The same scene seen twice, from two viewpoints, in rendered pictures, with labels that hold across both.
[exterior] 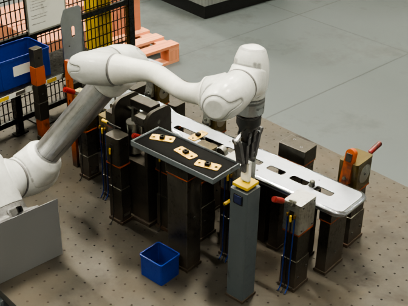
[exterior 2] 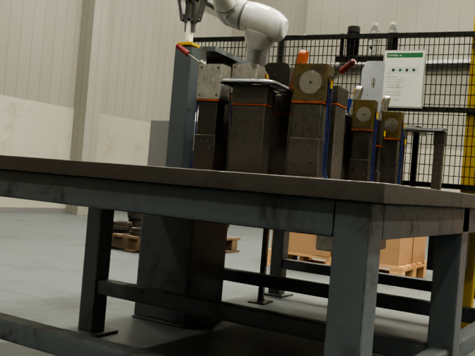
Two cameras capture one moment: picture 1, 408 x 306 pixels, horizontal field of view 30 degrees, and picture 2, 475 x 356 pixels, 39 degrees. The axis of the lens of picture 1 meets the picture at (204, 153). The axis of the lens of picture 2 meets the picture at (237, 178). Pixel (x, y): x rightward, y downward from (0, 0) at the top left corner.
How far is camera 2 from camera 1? 347 cm
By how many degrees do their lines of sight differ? 78
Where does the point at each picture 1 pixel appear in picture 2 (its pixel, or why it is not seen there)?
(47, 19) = (401, 99)
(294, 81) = not seen: outside the picture
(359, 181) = (300, 88)
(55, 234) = not seen: hidden behind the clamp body
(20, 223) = not seen: hidden behind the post
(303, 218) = (201, 80)
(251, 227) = (179, 85)
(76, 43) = (375, 95)
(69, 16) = (372, 68)
